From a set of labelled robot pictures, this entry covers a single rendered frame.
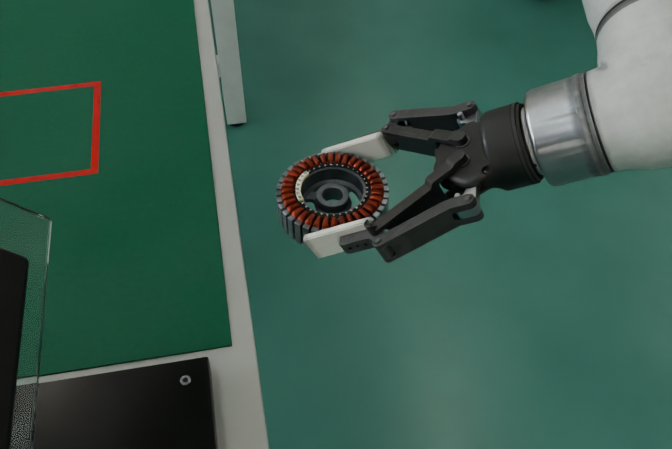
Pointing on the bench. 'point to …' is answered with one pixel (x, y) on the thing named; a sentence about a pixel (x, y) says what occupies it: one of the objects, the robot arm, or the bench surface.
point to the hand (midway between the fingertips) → (335, 197)
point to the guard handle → (10, 334)
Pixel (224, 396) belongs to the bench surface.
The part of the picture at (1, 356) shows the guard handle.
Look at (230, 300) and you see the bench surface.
